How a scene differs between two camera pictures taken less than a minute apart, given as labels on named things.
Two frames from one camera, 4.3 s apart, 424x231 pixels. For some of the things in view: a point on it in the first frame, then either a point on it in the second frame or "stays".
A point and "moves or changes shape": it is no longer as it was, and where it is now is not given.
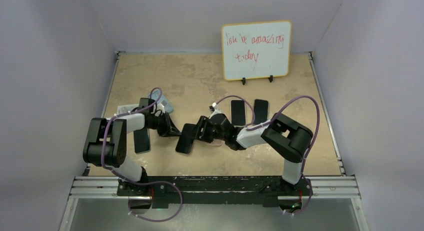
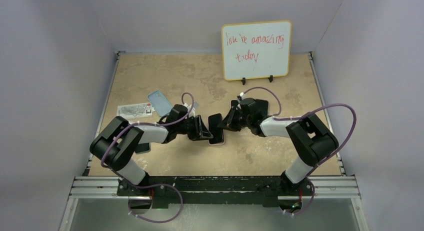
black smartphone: (260, 111) stays
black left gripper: (174, 132) to (200, 132)
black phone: (186, 138) moves or changes shape
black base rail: (260, 191) stays
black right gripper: (202, 123) to (228, 122)
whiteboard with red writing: (257, 50) stays
